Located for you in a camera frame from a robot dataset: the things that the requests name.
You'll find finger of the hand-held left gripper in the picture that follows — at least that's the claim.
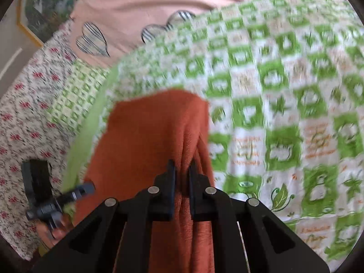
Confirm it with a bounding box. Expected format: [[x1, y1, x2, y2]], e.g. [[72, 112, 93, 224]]
[[58, 182, 96, 206]]

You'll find pink heart print quilt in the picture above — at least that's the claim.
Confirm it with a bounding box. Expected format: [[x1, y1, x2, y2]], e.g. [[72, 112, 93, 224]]
[[70, 0, 345, 69]]

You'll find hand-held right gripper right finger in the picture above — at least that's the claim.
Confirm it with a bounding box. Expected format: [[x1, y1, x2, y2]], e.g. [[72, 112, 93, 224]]
[[188, 162, 331, 273]]

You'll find person's left hand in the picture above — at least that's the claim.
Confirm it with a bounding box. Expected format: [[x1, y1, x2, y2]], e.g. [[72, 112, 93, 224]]
[[35, 213, 75, 248]]

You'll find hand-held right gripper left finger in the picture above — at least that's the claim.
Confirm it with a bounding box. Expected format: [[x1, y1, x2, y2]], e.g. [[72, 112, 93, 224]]
[[31, 159, 177, 273]]

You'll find framed landscape picture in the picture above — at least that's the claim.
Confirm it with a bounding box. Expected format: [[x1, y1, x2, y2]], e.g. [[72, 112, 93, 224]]
[[18, 0, 96, 48]]

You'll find orange knit sweater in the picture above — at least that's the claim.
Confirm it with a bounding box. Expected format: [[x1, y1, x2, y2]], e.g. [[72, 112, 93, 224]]
[[72, 89, 217, 273]]

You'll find floral bed sheet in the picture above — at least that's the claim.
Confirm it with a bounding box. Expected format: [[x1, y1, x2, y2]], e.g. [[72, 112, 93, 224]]
[[0, 20, 114, 262]]

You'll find green checkered blanket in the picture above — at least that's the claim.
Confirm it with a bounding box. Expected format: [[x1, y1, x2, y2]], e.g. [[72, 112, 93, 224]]
[[45, 0, 364, 265]]

